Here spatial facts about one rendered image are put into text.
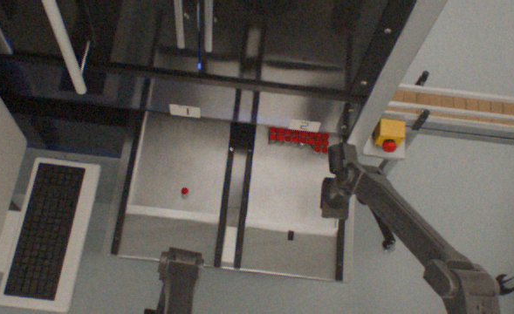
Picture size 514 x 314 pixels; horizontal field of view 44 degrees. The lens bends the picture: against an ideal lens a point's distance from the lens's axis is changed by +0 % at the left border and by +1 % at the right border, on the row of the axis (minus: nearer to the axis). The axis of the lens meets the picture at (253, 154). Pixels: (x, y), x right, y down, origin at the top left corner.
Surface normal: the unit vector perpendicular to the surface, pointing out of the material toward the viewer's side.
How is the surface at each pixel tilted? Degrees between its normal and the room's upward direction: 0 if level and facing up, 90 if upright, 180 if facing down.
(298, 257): 0
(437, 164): 0
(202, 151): 0
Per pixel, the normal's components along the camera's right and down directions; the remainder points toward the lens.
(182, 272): 0.27, -0.86
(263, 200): 0.07, -0.40
